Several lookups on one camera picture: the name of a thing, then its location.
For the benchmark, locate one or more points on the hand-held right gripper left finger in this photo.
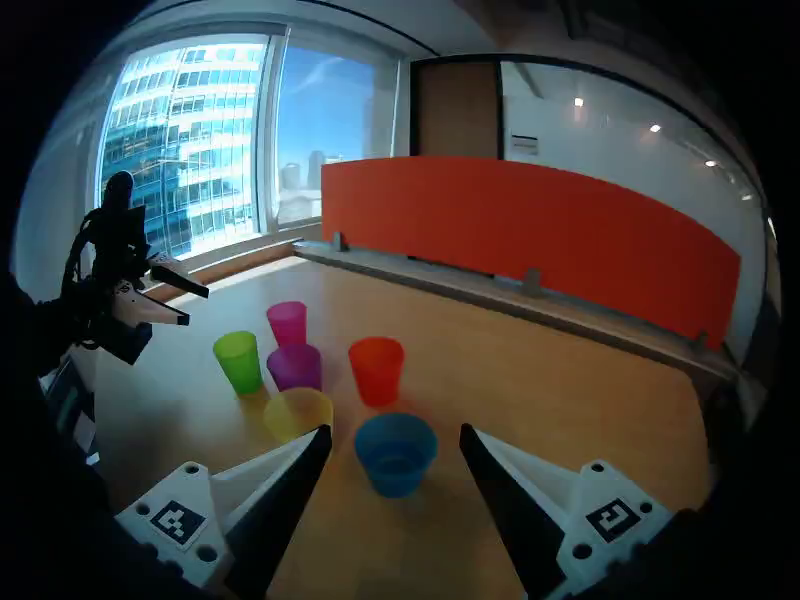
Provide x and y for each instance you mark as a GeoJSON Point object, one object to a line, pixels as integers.
{"type": "Point", "coordinates": [206, 500]}

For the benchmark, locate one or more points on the green plastic cup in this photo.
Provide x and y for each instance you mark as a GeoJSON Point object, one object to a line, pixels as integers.
{"type": "Point", "coordinates": [239, 362]}

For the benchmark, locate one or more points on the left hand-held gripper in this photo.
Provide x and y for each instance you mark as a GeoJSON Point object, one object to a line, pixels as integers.
{"type": "Point", "coordinates": [109, 269]}

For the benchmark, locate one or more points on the blue plastic cup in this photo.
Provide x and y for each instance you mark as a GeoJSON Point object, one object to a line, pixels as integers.
{"type": "Point", "coordinates": [395, 453]}

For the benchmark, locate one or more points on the yellow plastic cup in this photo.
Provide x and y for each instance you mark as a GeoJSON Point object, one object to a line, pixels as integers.
{"type": "Point", "coordinates": [294, 412]}

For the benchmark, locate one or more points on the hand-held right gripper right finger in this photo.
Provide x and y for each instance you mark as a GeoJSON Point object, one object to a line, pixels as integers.
{"type": "Point", "coordinates": [587, 500]}

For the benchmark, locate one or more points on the pink plastic cup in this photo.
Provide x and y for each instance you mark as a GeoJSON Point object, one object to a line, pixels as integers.
{"type": "Point", "coordinates": [289, 322]}

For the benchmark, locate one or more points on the red desk screen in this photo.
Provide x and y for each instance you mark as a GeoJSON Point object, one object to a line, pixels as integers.
{"type": "Point", "coordinates": [531, 250]}

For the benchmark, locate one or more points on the purple plastic cup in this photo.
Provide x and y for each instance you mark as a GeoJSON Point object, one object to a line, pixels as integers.
{"type": "Point", "coordinates": [295, 367]}

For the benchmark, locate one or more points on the red plastic cup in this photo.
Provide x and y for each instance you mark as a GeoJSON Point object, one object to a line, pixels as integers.
{"type": "Point", "coordinates": [376, 370]}

